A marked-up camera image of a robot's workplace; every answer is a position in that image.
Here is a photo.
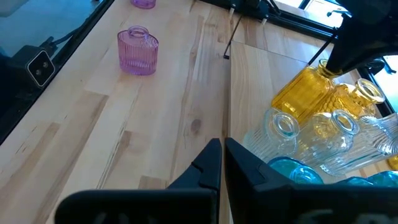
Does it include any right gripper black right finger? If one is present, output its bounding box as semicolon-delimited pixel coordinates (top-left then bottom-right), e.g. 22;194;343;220
224;138;398;224

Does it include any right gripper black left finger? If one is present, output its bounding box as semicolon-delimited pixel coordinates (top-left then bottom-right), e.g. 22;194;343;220
54;138;222;224

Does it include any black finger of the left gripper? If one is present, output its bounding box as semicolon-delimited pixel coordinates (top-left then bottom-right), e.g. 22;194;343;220
325;29;388;74

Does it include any yellow honeycomb glass vase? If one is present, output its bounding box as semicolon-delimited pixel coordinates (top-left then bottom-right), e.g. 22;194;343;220
323;77;387;125

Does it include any clear ribbed oval glass vase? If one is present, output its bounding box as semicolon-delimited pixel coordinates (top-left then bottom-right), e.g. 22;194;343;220
242;107;301;164

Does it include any small clear glass vase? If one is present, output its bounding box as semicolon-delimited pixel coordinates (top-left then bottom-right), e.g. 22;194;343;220
297;109;361;167

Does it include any tall clear ribbed glass vase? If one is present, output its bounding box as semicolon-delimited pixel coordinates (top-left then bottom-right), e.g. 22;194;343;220
320;112;398;177

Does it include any pink ribbed oval glass vase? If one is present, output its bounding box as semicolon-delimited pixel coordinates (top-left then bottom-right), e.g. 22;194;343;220
116;25;160;77

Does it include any pink ribbed round glass vase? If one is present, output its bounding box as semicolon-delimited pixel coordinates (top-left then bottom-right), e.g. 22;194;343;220
129;0;157;10

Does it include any black table-level camera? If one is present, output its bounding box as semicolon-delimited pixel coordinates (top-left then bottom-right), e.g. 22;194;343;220
9;45;57;94

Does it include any black camera cable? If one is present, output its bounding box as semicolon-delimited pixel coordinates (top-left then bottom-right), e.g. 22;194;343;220
46;26;83;52

